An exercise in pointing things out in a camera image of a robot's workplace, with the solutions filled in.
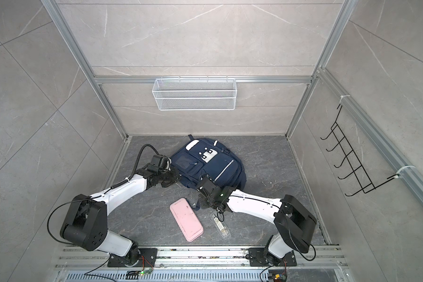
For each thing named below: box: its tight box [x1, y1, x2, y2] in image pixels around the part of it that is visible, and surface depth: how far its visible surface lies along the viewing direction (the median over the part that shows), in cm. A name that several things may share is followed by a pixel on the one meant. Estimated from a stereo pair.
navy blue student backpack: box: [170, 134, 247, 190], surface depth 98 cm
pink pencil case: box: [169, 197, 204, 243], surface depth 83 cm
